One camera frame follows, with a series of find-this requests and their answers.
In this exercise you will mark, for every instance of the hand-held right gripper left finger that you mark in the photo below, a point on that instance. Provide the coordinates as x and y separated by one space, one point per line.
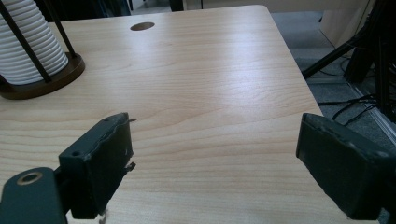
93 168

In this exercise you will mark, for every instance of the black tripod stand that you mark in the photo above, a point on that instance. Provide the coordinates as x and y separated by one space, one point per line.
330 59

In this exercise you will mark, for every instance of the dark brown cup holder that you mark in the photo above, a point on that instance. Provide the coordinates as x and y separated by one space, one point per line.
63 77

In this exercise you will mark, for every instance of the stack of white cups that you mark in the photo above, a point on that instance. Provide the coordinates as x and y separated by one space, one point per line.
43 40

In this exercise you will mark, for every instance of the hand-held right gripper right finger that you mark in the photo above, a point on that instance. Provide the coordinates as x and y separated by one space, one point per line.
345 168

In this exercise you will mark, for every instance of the aluminium floor rail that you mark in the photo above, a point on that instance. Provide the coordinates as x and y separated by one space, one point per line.
381 119

